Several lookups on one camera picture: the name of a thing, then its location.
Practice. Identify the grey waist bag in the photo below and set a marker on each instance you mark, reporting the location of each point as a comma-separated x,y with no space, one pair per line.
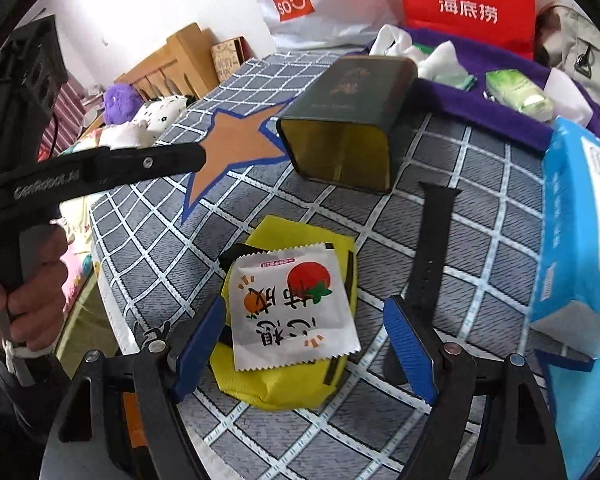
580,45

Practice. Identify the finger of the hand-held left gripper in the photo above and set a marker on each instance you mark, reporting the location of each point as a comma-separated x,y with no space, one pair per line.
150,162

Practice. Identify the purple plush toy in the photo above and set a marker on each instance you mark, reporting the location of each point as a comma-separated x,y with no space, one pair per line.
120,104

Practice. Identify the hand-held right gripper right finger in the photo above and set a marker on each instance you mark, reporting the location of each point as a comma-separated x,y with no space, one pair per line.
410,350

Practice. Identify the white paper tissue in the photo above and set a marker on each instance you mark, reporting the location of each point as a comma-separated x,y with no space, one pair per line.
442,60

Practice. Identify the white fruit print sachet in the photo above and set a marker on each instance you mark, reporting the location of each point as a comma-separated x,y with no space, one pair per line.
290,310

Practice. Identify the wooden bed headboard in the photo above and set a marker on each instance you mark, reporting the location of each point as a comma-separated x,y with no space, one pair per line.
180,60

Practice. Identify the grey checked bedsheet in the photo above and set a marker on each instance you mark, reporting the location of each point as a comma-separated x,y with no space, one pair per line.
330,220

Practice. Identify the brown patterned box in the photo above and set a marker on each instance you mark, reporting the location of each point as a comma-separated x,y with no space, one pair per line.
227,57

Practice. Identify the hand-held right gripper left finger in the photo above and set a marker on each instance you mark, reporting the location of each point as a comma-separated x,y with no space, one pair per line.
200,345

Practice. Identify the red paper shopping bag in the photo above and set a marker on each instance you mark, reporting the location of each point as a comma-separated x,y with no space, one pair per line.
465,5

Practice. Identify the small green white packet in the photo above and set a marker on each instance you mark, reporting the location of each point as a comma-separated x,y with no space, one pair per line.
455,81

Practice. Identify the dark green tin box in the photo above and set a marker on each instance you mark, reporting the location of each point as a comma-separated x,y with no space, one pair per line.
340,110

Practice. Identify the white dotted pillow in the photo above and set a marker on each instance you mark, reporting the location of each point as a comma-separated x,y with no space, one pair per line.
160,112

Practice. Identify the yellow fabric pouch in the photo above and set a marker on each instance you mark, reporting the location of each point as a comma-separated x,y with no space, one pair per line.
275,385

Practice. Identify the person's left forearm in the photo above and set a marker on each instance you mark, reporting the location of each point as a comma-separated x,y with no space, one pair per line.
10,425

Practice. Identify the pink striped curtain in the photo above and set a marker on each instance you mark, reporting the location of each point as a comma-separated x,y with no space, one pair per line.
75,100

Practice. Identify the blue tissue packet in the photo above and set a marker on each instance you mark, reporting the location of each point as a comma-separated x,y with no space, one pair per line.
580,240

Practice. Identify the person's left hand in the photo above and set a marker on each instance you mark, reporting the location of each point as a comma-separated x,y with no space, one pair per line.
45,280

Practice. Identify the purple towel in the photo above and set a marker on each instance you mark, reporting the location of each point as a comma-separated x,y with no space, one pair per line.
480,107

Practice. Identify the green wet wipe pack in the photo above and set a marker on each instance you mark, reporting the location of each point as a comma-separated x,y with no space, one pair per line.
520,94

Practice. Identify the white plastic shopping bag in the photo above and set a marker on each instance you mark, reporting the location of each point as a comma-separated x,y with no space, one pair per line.
305,5

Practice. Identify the light floral quilt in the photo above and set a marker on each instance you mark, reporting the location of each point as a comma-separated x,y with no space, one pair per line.
80,260

